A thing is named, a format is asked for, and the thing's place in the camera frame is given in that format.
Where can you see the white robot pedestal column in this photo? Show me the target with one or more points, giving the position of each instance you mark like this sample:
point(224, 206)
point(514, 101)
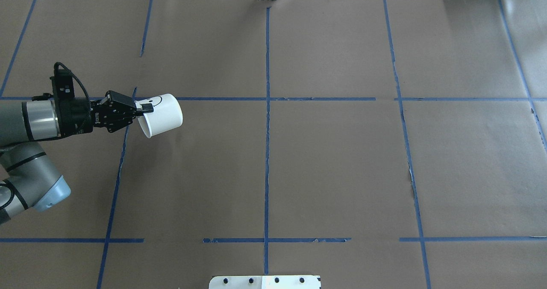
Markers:
point(266, 282)

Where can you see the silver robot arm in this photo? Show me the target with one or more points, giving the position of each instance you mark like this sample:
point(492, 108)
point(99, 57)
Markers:
point(33, 180)

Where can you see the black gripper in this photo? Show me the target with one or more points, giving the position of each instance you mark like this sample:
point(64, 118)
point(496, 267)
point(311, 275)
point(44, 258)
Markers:
point(79, 117)

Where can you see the brown paper table cover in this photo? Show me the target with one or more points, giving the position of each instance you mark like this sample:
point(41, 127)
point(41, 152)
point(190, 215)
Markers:
point(382, 144)

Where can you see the white mug with smiley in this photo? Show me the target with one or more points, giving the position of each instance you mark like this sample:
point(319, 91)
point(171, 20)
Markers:
point(167, 115)

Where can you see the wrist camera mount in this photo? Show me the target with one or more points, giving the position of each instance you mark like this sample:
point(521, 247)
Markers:
point(63, 89)

